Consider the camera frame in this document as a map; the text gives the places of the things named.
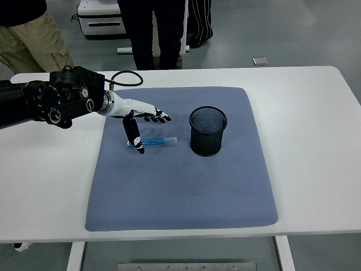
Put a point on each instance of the small white black object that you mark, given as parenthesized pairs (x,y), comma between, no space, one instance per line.
(22,247)

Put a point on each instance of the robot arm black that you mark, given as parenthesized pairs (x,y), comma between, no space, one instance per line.
(70,96)

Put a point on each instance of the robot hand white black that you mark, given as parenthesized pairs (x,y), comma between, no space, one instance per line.
(132,105)

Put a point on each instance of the white stand foot bar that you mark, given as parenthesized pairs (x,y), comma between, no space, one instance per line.
(124,50)

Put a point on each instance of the blue marker pen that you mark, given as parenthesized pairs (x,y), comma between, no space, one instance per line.
(160,140)

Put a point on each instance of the person in striped trousers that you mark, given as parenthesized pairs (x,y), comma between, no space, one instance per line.
(201,25)

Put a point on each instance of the black mesh pen holder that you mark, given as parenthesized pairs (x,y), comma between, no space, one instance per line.
(207,141)

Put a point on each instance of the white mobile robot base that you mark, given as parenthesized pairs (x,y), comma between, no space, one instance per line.
(101,25)

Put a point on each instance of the person in khaki trousers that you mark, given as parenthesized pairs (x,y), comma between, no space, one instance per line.
(31,42)

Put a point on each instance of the person in dark jeans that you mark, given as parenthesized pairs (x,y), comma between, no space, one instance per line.
(144,34)

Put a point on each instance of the metal floor socket plate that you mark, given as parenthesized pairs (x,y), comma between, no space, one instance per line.
(259,61)

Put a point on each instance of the white table leg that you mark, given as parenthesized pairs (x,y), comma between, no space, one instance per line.
(285,254)
(75,258)

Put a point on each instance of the cardboard box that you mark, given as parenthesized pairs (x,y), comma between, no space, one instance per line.
(179,62)

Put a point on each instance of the blue-grey textured mat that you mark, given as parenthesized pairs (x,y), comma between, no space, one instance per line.
(169,192)

